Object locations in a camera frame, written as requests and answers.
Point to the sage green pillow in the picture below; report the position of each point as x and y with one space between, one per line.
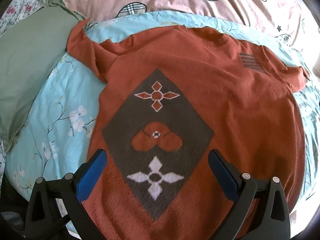
29 52

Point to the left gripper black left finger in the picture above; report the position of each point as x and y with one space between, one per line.
54 203

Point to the rust orange knit sweater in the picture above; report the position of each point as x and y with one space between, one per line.
172 94

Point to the pink plaid-heart duvet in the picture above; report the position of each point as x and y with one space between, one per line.
289 21

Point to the white pink floral bedsheet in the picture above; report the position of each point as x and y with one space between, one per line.
19 10

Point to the light blue floral quilt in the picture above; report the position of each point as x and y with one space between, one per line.
55 138

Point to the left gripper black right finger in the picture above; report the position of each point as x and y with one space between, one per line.
271 218

